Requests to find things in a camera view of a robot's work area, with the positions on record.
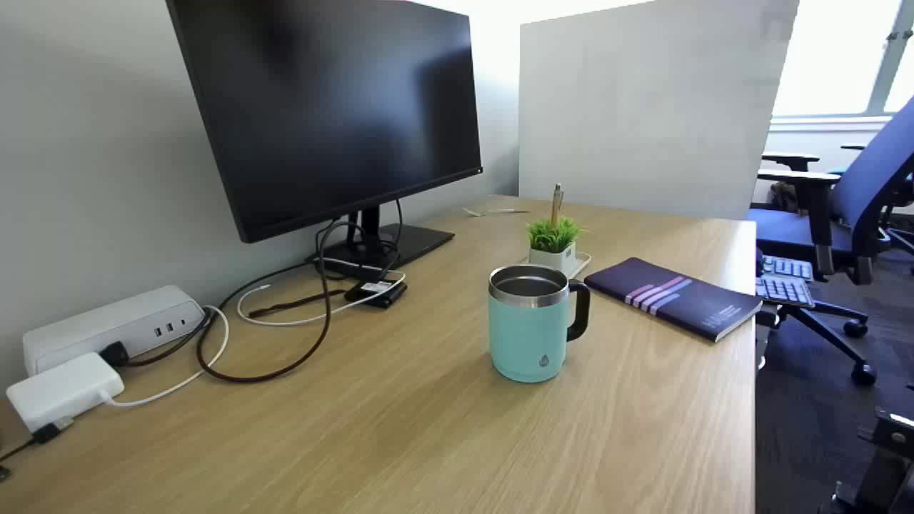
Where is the thin black cable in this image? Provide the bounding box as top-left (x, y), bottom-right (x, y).
top-left (0, 420), bottom-right (66, 468)

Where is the white adapter cable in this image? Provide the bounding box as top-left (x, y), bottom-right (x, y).
top-left (97, 302), bottom-right (233, 415)

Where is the thick black cable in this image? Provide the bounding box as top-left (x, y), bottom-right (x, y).
top-left (193, 215), bottom-right (336, 389)

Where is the black monitor stand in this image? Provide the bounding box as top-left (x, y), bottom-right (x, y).
top-left (313, 199), bottom-right (457, 276)

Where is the small black dongle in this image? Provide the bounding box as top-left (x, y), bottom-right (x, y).
top-left (343, 276), bottom-right (410, 315)

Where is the black armrest chair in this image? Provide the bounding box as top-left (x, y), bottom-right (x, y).
top-left (754, 149), bottom-right (847, 279)

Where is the tan slim pen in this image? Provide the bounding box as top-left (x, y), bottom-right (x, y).
top-left (549, 182), bottom-right (569, 232)

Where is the dark purple striped notebook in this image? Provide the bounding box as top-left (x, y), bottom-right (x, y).
top-left (581, 253), bottom-right (764, 345)

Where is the blue office chair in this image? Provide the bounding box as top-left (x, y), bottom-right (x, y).
top-left (746, 95), bottom-right (914, 392)

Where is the white desk divider panel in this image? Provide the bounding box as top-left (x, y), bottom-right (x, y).
top-left (517, 0), bottom-right (801, 226)

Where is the teal steel mug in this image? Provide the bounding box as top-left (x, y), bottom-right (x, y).
top-left (484, 262), bottom-right (594, 389)

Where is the white power adapter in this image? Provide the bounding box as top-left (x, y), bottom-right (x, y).
top-left (2, 348), bottom-right (127, 438)

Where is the thin white cable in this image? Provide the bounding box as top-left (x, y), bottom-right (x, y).
top-left (233, 273), bottom-right (407, 332)

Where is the small plant in white pot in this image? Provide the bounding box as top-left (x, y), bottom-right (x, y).
top-left (526, 215), bottom-right (581, 279)

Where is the black computer monitor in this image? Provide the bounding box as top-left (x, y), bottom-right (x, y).
top-left (163, 0), bottom-right (484, 245)

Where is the black plug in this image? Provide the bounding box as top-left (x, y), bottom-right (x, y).
top-left (97, 338), bottom-right (133, 372)

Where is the white power strip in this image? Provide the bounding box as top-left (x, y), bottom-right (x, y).
top-left (20, 283), bottom-right (209, 378)

